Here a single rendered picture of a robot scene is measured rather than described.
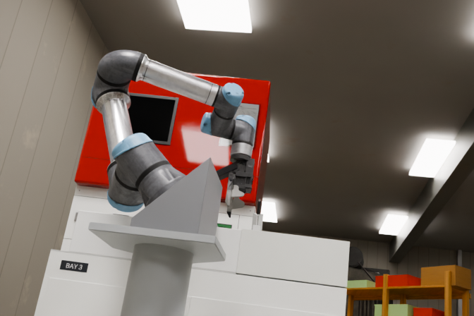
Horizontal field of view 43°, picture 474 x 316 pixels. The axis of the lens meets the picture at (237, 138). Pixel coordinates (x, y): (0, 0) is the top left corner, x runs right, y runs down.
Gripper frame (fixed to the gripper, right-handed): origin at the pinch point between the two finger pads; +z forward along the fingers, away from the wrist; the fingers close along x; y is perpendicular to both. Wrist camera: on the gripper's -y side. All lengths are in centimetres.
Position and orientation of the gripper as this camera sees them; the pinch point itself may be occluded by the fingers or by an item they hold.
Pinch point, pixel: (226, 212)
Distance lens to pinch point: 203.1
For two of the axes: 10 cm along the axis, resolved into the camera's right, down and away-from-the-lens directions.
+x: 0.2, 3.8, 9.3
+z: -1.3, 9.2, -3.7
